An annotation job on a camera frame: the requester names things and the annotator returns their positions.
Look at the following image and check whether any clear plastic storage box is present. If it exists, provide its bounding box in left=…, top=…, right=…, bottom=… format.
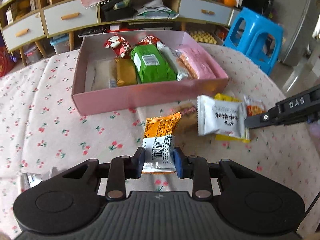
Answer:
left=50, top=34, right=70, bottom=54
left=24, top=46, right=41, bottom=65

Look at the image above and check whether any blue plastic stool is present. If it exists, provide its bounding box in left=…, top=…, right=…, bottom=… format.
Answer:
left=222, top=7, right=285, bottom=76

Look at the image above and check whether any grey refrigerator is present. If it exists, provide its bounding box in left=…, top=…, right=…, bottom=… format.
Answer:
left=277, top=0, right=320, bottom=67

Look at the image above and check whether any black microwave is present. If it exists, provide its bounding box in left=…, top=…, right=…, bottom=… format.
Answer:
left=239, top=0, right=275, bottom=18

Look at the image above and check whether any white and grey snack packet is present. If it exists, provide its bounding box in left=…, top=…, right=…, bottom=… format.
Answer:
left=196, top=95, right=248, bottom=140

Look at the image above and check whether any small white box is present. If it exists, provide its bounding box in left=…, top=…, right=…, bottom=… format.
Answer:
left=6, top=7, right=15, bottom=25

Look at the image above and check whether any black box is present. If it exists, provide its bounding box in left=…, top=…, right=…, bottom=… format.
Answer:
left=101, top=0, right=137, bottom=22

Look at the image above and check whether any wooden cabinet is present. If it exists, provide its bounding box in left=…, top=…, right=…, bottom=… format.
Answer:
left=0, top=0, right=241, bottom=58

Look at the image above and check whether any small orange snack packet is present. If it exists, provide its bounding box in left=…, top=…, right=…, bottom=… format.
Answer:
left=244, top=95, right=266, bottom=117

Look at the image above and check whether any red gift bag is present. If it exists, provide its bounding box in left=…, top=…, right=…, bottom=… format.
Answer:
left=0, top=46, right=16, bottom=77

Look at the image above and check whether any black keyboard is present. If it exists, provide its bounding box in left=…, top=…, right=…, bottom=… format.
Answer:
left=78, top=26, right=106, bottom=37

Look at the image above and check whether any orange and white snack packet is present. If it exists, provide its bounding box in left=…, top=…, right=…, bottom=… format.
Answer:
left=141, top=112, right=182, bottom=175

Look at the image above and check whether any green snack packet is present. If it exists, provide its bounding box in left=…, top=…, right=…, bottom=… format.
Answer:
left=130, top=44, right=177, bottom=84

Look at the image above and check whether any pink wafer packet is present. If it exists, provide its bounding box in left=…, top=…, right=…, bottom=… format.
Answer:
left=178, top=44, right=217, bottom=80

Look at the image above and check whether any black cable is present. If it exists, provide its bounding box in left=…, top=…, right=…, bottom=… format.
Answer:
left=126, top=0, right=177, bottom=28

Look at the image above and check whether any pink cardboard box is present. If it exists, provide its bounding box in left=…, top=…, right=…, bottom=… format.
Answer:
left=71, top=30, right=230, bottom=117

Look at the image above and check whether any cherry print tablecloth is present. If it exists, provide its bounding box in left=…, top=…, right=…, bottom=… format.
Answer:
left=0, top=42, right=320, bottom=240

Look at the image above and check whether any white chocolate cake packet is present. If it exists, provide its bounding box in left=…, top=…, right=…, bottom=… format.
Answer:
left=156, top=41, right=190, bottom=82

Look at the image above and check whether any small silver candy packet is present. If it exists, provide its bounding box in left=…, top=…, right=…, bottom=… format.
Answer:
left=20, top=169, right=52, bottom=191

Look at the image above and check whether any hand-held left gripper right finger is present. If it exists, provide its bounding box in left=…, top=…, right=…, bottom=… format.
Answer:
left=173, top=146, right=255, bottom=201

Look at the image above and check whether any yellow snack packet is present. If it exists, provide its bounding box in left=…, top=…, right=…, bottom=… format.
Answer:
left=214, top=93, right=251, bottom=144

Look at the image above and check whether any yellow egg tray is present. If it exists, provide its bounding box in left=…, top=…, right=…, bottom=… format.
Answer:
left=188, top=30, right=217, bottom=45

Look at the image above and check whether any golden brown snack packet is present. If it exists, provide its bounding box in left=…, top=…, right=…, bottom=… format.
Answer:
left=114, top=58, right=138, bottom=87

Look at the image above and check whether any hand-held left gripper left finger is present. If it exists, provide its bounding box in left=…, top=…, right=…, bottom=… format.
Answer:
left=60, top=147, right=146, bottom=201

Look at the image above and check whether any white cabinet drawer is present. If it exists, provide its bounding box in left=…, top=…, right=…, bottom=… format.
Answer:
left=1, top=11, right=46, bottom=53
left=179, top=0, right=235, bottom=27
left=43, top=0, right=99, bottom=37

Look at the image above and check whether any pile of papers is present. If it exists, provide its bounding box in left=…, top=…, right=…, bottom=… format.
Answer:
left=135, top=0, right=180, bottom=21

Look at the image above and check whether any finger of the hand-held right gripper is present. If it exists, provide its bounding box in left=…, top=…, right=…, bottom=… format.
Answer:
left=244, top=107, right=278, bottom=131

